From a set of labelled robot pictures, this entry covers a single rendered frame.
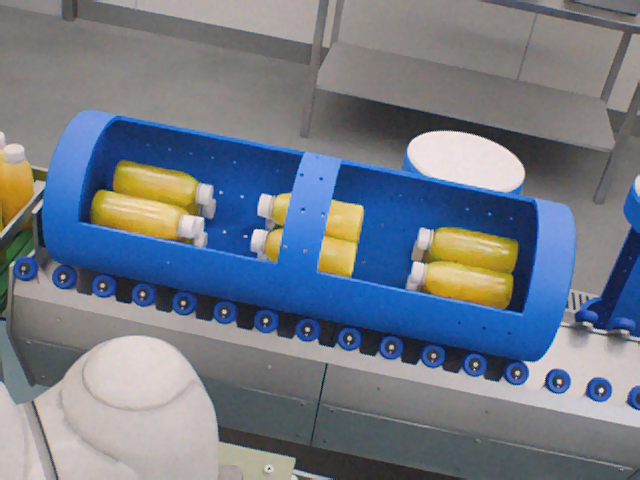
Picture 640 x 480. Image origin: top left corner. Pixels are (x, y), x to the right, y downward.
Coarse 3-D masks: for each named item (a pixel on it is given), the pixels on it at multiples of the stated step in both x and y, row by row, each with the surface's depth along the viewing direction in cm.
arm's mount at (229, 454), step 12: (228, 444) 106; (228, 456) 104; (240, 456) 105; (252, 456) 105; (264, 456) 105; (276, 456) 105; (240, 468) 103; (252, 468) 103; (264, 468) 103; (276, 468) 103; (288, 468) 104
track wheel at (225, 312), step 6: (222, 300) 143; (228, 300) 143; (216, 306) 142; (222, 306) 142; (228, 306) 142; (234, 306) 142; (216, 312) 142; (222, 312) 142; (228, 312) 142; (234, 312) 142; (216, 318) 142; (222, 318) 142; (228, 318) 142; (234, 318) 142
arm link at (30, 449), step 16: (0, 384) 77; (0, 400) 75; (0, 416) 73; (16, 416) 76; (32, 416) 79; (0, 432) 73; (16, 432) 75; (32, 432) 77; (0, 448) 73; (16, 448) 74; (32, 448) 76; (0, 464) 72; (16, 464) 74; (32, 464) 76; (48, 464) 76
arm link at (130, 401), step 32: (96, 352) 80; (128, 352) 81; (160, 352) 82; (64, 384) 79; (96, 384) 77; (128, 384) 77; (160, 384) 78; (192, 384) 81; (64, 416) 79; (96, 416) 76; (128, 416) 76; (160, 416) 77; (192, 416) 80; (64, 448) 77; (96, 448) 77; (128, 448) 76; (160, 448) 77; (192, 448) 80
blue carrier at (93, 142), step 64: (128, 128) 150; (64, 192) 131; (256, 192) 156; (320, 192) 131; (384, 192) 151; (448, 192) 147; (64, 256) 138; (128, 256) 135; (192, 256) 132; (256, 256) 156; (384, 256) 156; (384, 320) 134; (448, 320) 131; (512, 320) 129
